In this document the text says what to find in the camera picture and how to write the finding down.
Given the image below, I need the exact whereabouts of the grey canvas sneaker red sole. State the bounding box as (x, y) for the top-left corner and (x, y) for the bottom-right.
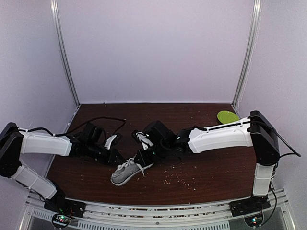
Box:
(110, 164), (153, 186)

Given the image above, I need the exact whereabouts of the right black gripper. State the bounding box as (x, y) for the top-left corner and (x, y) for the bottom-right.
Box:
(134, 142), (170, 168)

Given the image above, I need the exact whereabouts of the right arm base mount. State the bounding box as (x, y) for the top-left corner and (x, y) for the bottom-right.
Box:
(229, 196), (271, 217)

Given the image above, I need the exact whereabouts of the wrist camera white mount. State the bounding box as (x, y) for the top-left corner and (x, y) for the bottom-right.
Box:
(104, 133), (122, 150)
(131, 130), (154, 150)

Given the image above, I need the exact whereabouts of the white shoelace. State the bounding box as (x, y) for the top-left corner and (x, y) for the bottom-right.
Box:
(117, 157), (144, 175)

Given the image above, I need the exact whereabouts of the green plastic plate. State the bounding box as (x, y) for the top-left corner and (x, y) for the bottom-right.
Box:
(217, 110), (240, 124)

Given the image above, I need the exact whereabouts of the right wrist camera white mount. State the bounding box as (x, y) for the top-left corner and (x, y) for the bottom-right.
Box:
(131, 130), (154, 150)

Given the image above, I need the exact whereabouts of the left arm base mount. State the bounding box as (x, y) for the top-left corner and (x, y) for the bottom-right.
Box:
(44, 188), (86, 218)

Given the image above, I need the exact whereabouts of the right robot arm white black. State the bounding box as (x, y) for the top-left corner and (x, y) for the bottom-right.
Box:
(132, 110), (280, 212)

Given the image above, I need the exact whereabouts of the left black cable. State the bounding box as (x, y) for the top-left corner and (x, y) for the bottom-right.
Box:
(12, 116), (127, 139)

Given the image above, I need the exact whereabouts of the front aluminium rail base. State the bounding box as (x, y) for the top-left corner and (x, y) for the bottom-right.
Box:
(19, 186), (298, 230)

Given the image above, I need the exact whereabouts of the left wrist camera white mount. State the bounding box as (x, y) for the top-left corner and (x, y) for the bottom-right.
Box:
(104, 133), (122, 150)

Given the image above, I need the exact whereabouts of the right aluminium frame post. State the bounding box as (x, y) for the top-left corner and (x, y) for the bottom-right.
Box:
(232, 0), (262, 110)

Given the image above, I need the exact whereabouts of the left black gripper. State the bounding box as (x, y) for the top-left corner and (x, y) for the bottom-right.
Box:
(86, 141), (126, 166)

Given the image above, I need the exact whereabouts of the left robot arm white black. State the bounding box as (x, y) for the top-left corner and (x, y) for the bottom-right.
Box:
(0, 122), (124, 213)

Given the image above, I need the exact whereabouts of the aluminium frame post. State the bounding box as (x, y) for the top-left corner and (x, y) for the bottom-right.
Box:
(232, 0), (262, 110)
(50, 0), (81, 107)

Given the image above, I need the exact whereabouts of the black cable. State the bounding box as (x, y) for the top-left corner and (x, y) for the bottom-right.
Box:
(249, 116), (302, 226)
(12, 116), (127, 139)

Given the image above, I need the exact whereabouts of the left aluminium frame post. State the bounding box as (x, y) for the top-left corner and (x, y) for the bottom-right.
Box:
(50, 0), (81, 107)

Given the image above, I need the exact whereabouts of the right black cable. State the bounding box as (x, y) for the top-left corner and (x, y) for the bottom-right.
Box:
(249, 116), (302, 226)

